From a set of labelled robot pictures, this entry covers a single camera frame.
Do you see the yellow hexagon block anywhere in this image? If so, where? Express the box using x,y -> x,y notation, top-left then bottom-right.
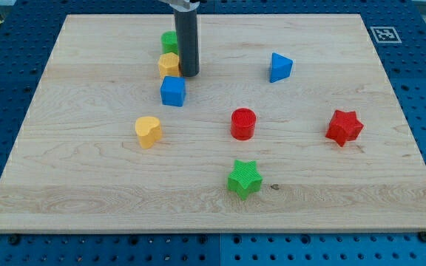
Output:
158,52 -> 181,79

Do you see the red star block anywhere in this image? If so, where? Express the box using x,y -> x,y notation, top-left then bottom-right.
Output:
325,109 -> 364,147

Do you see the green cylinder block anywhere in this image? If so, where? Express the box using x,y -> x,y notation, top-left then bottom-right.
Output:
160,31 -> 178,55

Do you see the green star block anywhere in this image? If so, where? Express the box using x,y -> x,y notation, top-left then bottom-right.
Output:
227,160 -> 263,200

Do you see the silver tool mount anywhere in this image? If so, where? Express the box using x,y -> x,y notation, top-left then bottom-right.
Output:
159,0 -> 200,10

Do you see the blue cube block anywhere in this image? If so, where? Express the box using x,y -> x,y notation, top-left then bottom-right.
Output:
160,76 -> 186,107

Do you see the blue triangle block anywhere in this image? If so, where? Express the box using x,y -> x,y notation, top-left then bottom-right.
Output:
269,52 -> 294,83

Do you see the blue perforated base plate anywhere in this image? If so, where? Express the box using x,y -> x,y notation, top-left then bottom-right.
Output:
0,1 -> 426,265

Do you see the white fiducial marker tag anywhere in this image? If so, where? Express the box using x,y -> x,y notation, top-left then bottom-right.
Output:
371,26 -> 402,44

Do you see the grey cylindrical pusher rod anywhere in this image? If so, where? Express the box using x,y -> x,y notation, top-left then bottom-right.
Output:
174,10 -> 200,77

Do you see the yellow heart block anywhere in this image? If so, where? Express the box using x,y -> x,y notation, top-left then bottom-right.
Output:
135,116 -> 163,149

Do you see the red cylinder block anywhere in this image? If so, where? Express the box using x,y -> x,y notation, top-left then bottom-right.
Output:
230,108 -> 257,140

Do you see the wooden board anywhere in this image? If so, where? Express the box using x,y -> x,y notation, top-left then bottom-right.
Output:
0,14 -> 426,234

